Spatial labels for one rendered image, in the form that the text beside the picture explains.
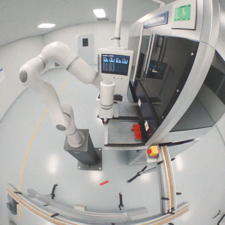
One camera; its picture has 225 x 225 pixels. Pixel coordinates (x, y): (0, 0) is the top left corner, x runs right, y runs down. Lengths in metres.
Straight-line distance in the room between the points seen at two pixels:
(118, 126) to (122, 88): 0.72
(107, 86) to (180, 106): 0.40
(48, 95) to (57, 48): 0.25
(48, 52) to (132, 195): 1.93
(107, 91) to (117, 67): 0.89
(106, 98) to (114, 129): 0.51
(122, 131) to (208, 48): 0.95
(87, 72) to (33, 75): 0.25
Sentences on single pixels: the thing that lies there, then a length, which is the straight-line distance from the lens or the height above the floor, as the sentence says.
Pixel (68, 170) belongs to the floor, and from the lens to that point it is 1.83.
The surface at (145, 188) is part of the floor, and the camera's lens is 1.82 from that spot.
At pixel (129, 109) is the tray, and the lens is 1.17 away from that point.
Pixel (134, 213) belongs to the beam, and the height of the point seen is 0.55.
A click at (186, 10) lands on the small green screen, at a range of 0.64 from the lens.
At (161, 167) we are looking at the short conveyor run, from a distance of 0.89.
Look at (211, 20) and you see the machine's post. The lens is 0.52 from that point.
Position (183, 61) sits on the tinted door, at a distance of 0.55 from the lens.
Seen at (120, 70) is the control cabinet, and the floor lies 1.25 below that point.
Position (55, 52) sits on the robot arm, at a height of 1.65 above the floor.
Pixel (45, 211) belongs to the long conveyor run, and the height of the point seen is 0.93.
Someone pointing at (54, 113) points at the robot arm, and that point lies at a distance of 0.57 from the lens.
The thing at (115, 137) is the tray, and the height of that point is 0.88.
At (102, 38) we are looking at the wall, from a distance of 5.86.
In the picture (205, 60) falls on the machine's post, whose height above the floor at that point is 1.72.
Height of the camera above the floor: 1.68
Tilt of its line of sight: 47 degrees down
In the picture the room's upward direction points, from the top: 4 degrees clockwise
